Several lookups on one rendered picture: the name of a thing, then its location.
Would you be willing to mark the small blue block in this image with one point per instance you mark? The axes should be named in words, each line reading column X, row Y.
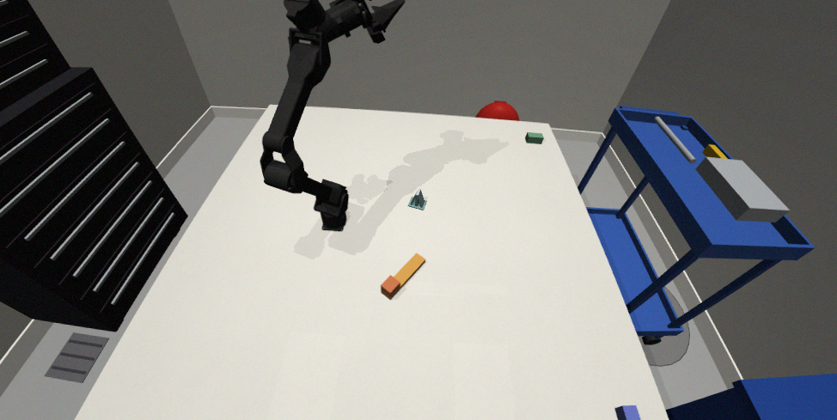
column 629, row 412

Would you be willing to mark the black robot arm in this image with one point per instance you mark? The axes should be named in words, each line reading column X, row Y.
column 307, row 66

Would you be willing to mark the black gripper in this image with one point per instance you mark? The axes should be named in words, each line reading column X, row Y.
column 348, row 15

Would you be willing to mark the yellow bar with brown block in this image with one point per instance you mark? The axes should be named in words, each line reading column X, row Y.
column 393, row 284

